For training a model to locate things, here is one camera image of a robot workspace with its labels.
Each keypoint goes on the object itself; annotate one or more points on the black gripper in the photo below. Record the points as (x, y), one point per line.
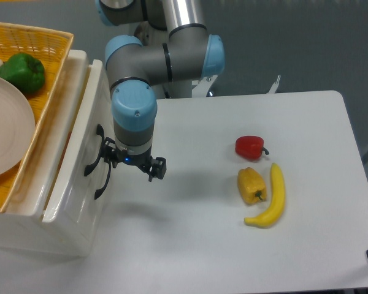
(114, 154)

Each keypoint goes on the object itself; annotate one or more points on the white top drawer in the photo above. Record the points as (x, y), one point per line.
(72, 198)

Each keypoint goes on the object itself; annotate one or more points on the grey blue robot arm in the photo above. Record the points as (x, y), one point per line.
(133, 69)

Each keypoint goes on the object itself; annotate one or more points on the white drawer cabinet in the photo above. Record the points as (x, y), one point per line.
(21, 225)

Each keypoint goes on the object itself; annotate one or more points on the red bell pepper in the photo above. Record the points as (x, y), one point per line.
(250, 147)

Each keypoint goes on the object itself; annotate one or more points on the yellow bell pepper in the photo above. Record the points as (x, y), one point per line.
(251, 186)

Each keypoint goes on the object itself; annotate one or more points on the pink round plate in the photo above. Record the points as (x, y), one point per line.
(17, 126)

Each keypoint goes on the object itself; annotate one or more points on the green bell pepper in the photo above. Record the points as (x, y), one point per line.
(25, 72)

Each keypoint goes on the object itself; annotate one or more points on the yellow wicker basket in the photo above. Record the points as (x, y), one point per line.
(51, 47)

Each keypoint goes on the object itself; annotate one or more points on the yellow banana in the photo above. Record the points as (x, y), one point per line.
(273, 213)

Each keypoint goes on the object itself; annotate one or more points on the black lower drawer handle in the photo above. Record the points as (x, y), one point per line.
(101, 190)

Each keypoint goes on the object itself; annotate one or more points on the white bracket behind table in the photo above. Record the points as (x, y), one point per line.
(275, 86)

